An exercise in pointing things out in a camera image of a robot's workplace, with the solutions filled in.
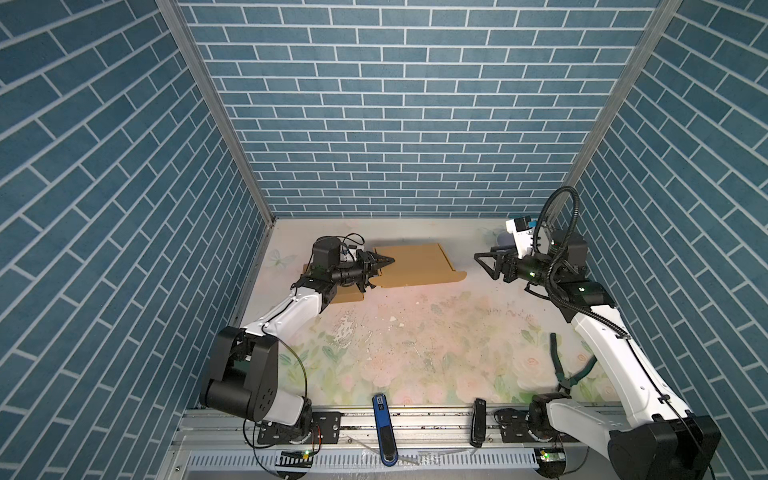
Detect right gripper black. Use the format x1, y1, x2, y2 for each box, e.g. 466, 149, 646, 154
476, 243, 560, 290

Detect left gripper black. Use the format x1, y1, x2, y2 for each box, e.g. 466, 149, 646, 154
328, 250, 392, 294

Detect cardboard box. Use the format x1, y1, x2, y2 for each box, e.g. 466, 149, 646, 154
295, 262, 365, 309

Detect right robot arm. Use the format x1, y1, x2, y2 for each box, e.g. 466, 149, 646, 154
474, 230, 721, 479

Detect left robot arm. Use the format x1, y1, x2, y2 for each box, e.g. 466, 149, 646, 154
199, 246, 395, 439

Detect lavender ceramic cup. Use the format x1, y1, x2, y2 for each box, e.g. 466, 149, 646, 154
496, 231, 516, 248

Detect blue black handheld tool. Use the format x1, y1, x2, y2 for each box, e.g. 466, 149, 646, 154
372, 393, 399, 467

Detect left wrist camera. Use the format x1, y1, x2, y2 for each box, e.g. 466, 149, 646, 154
309, 232, 365, 268

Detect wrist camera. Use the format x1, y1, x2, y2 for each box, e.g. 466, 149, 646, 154
505, 216, 536, 259
309, 232, 365, 268

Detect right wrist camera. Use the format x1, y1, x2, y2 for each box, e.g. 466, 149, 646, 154
505, 216, 536, 259

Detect green handled pliers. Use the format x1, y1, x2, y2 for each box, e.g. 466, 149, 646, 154
548, 332, 599, 392

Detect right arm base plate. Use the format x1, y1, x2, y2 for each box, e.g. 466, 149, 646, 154
493, 408, 578, 443

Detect aluminium front rail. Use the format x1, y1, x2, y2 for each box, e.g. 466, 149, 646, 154
173, 404, 667, 451

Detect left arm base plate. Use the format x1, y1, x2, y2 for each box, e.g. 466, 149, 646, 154
256, 411, 342, 445

